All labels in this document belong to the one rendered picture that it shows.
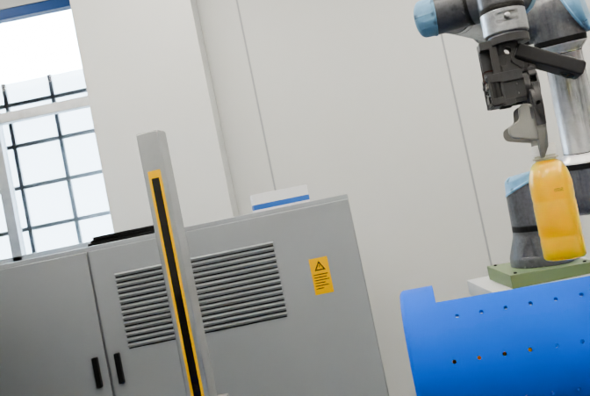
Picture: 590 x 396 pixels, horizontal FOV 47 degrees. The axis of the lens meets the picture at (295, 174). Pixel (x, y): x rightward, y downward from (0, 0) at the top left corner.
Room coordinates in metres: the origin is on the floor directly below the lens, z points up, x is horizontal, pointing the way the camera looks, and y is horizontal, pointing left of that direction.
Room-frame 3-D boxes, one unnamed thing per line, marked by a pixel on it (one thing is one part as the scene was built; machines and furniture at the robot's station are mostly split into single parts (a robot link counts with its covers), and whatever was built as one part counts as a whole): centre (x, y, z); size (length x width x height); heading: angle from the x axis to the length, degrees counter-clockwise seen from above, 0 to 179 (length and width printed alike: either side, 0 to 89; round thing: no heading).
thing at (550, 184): (1.14, -0.42, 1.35); 0.07 x 0.07 x 0.19
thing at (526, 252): (1.69, -0.56, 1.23); 0.15 x 0.15 x 0.10
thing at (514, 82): (1.15, -0.39, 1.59); 0.09 x 0.08 x 0.12; 81
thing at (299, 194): (2.94, 0.09, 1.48); 0.24 x 0.12 x 0.08; 98
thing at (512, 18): (1.15, -0.40, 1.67); 0.08 x 0.08 x 0.05
